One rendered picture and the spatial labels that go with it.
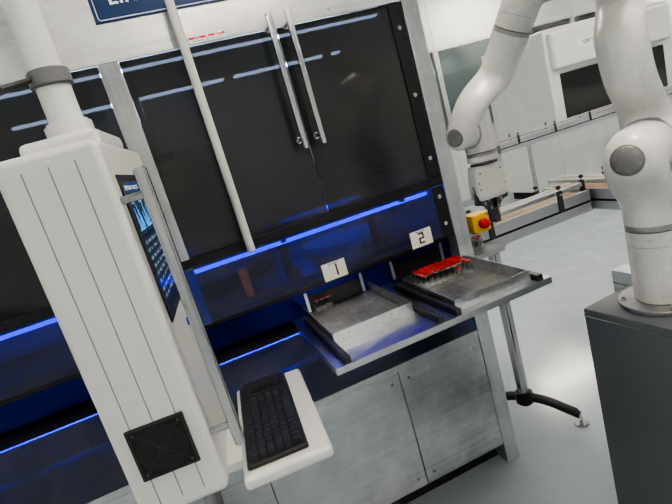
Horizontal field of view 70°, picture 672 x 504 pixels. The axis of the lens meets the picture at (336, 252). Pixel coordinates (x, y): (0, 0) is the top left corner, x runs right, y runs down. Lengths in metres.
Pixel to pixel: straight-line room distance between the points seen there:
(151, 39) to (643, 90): 1.25
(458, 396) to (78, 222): 1.49
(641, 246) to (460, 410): 1.02
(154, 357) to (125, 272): 0.17
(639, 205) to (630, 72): 0.28
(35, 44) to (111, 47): 0.37
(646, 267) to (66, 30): 1.57
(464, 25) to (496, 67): 6.31
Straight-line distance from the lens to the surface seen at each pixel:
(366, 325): 1.41
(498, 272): 1.65
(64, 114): 1.21
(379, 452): 1.92
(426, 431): 1.97
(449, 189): 1.78
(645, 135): 1.18
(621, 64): 1.22
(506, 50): 1.32
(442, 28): 7.44
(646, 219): 1.26
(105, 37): 1.58
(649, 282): 1.31
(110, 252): 0.97
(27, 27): 1.25
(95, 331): 1.01
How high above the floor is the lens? 1.42
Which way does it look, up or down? 12 degrees down
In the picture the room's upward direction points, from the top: 16 degrees counter-clockwise
